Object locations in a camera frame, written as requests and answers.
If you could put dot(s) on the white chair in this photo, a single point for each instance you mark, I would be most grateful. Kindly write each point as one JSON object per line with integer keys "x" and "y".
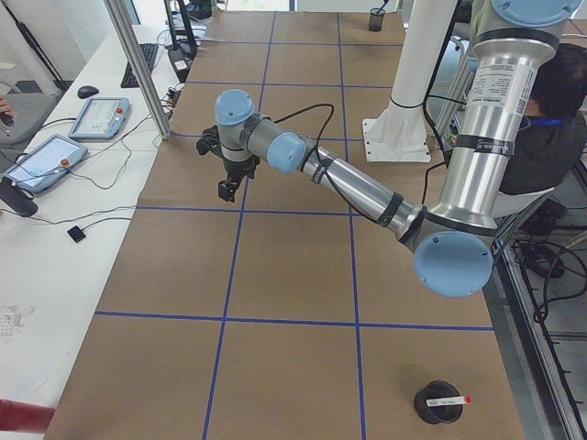
{"x": 510, "y": 204}

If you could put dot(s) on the black computer mouse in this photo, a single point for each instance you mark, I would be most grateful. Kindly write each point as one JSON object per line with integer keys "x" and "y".
{"x": 87, "y": 91}

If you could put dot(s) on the blue marker pen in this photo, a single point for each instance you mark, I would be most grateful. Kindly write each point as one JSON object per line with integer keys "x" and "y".
{"x": 381, "y": 7}

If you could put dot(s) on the teach pendant near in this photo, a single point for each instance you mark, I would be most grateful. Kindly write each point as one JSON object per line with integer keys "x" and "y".
{"x": 46, "y": 164}

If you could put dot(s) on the seated person in black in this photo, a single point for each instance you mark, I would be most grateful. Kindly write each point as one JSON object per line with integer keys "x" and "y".
{"x": 553, "y": 141}

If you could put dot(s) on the black cup near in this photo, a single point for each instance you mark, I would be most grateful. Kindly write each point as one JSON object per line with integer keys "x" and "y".
{"x": 437, "y": 415}

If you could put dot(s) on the black mesh pen holder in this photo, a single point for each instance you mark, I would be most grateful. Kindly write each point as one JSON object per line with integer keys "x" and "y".
{"x": 376, "y": 19}

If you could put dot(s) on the teach pendant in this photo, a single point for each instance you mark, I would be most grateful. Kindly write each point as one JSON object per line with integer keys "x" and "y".
{"x": 46, "y": 164}
{"x": 100, "y": 119}

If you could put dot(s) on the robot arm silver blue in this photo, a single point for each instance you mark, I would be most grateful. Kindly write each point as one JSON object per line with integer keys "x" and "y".
{"x": 451, "y": 240}

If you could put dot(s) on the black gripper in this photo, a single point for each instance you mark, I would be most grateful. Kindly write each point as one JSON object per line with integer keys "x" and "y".
{"x": 238, "y": 169}

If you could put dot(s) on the black cylindrical handle object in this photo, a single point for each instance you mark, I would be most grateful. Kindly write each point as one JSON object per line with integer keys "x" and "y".
{"x": 16, "y": 199}

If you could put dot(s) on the grey office chair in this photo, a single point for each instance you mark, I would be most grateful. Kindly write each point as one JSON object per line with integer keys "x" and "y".
{"x": 32, "y": 111}

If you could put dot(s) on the red marker pen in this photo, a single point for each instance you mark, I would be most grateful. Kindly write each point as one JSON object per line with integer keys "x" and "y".
{"x": 448, "y": 401}

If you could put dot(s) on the teach pendant far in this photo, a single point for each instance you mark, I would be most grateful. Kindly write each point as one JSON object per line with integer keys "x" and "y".
{"x": 100, "y": 119}

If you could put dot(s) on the person hand at left edge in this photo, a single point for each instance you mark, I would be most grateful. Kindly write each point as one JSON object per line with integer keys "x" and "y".
{"x": 7, "y": 113}

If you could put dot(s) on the white camera post with base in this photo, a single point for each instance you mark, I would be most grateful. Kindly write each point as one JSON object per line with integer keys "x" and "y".
{"x": 399, "y": 132}

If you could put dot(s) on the red object at corner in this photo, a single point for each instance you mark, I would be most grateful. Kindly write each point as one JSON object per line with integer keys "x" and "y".
{"x": 21, "y": 417}

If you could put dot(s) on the aluminium frame post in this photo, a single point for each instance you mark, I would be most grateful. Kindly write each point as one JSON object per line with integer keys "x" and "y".
{"x": 129, "y": 43}

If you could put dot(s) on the small black square device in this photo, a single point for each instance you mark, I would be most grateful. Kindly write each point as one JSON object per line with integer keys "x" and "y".
{"x": 76, "y": 234}

